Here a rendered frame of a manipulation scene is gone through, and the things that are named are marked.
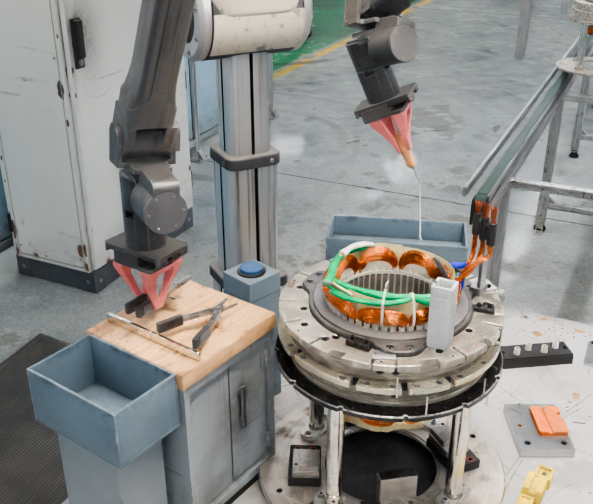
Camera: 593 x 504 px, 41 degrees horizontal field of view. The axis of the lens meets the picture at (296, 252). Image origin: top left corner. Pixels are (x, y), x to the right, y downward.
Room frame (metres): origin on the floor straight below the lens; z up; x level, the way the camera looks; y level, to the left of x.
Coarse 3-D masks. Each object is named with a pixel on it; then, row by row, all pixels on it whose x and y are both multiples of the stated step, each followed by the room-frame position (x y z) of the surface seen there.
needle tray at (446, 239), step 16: (336, 224) 1.37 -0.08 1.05; (352, 224) 1.36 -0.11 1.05; (368, 224) 1.36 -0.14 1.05; (384, 224) 1.35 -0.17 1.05; (400, 224) 1.35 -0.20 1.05; (416, 224) 1.34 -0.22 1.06; (432, 224) 1.34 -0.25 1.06; (448, 224) 1.33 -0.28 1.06; (464, 224) 1.32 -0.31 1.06; (336, 240) 1.26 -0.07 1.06; (352, 240) 1.26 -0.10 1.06; (368, 240) 1.25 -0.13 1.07; (384, 240) 1.34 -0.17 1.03; (400, 240) 1.34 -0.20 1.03; (416, 240) 1.34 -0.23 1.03; (432, 240) 1.34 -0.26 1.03; (448, 240) 1.33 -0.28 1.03; (464, 240) 1.28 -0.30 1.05; (448, 256) 1.23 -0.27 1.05; (464, 256) 1.23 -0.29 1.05
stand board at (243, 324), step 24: (192, 288) 1.08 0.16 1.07; (120, 312) 1.01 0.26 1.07; (168, 312) 1.01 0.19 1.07; (192, 312) 1.01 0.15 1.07; (240, 312) 1.01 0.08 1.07; (264, 312) 1.01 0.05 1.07; (120, 336) 0.94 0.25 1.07; (168, 336) 0.94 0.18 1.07; (192, 336) 0.94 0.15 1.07; (216, 336) 0.94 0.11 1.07; (240, 336) 0.94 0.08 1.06; (168, 360) 0.88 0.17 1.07; (192, 360) 0.88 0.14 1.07; (216, 360) 0.90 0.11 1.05; (192, 384) 0.86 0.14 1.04
